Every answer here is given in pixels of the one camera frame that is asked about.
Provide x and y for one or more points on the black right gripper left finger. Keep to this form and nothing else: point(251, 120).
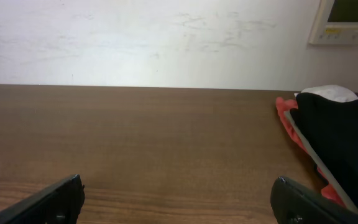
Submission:
point(59, 203)

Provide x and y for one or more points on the black shorts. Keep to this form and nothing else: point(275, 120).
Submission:
point(340, 140)

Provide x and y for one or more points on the red garment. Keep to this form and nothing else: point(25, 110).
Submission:
point(286, 119)

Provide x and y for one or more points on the beige wall control panel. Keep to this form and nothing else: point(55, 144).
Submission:
point(335, 23)

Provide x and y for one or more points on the white garment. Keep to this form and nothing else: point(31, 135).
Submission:
point(333, 92)

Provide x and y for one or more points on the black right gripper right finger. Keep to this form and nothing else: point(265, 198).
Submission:
point(294, 203)

